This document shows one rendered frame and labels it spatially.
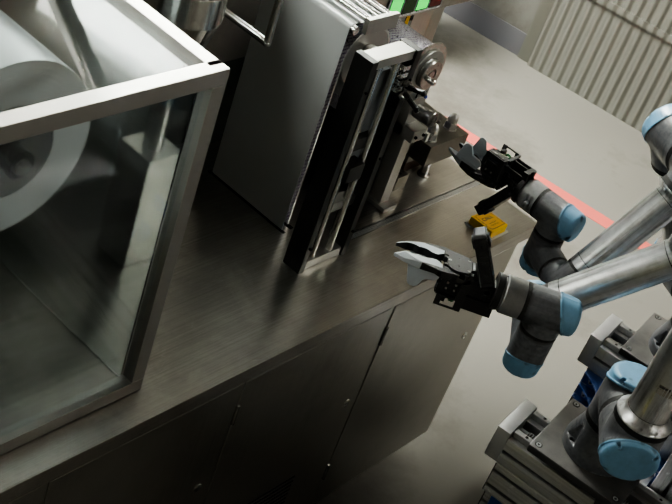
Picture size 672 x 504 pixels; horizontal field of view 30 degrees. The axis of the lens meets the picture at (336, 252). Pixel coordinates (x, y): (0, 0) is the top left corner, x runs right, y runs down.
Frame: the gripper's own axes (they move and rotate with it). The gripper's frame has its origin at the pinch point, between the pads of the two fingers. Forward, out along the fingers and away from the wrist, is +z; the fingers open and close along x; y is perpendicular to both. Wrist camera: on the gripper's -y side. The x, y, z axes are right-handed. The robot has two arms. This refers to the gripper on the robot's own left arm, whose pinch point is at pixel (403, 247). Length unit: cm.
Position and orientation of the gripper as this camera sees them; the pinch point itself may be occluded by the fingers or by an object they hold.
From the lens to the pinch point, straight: 233.3
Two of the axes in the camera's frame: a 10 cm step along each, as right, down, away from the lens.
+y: -3.0, 8.3, 4.6
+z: -9.4, -3.3, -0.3
